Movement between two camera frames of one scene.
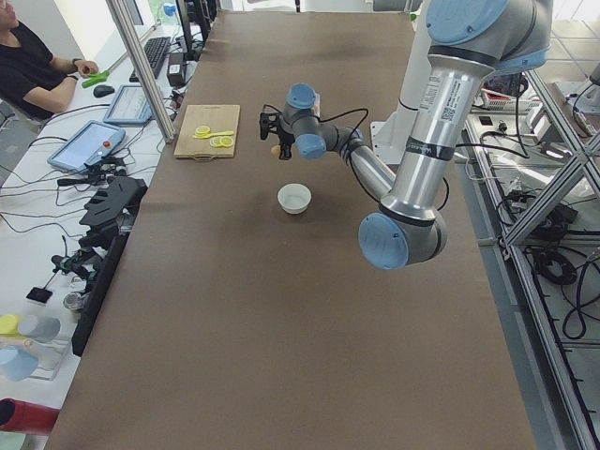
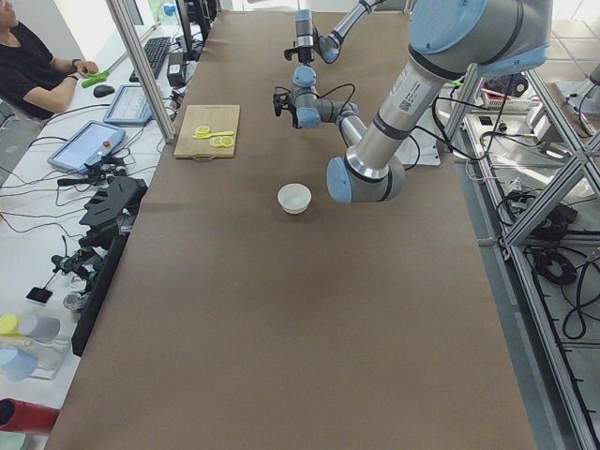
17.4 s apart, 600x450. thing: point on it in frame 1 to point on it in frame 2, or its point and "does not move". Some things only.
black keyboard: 155,50 does not move
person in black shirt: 32,80 does not move
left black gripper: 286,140 to 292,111
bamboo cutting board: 217,118 does not move
